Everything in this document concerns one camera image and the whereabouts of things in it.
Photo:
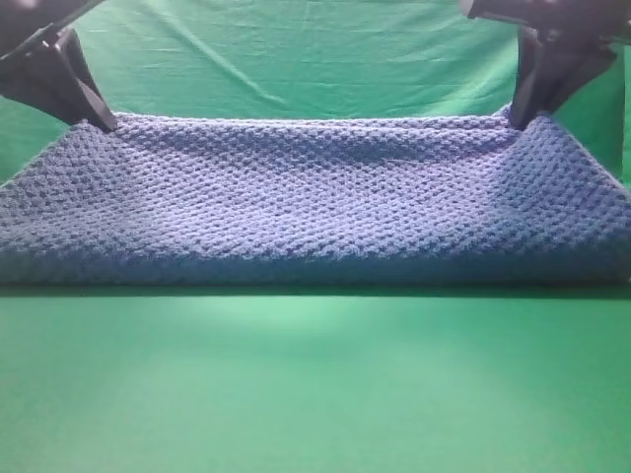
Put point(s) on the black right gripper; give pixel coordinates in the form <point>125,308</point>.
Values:
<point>553,68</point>

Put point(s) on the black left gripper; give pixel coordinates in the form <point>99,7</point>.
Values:
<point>53,79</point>

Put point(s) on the blue waffle-weave towel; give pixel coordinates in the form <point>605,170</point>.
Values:
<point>389,201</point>

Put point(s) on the green backdrop cloth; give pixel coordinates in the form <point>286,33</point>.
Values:
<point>291,60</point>

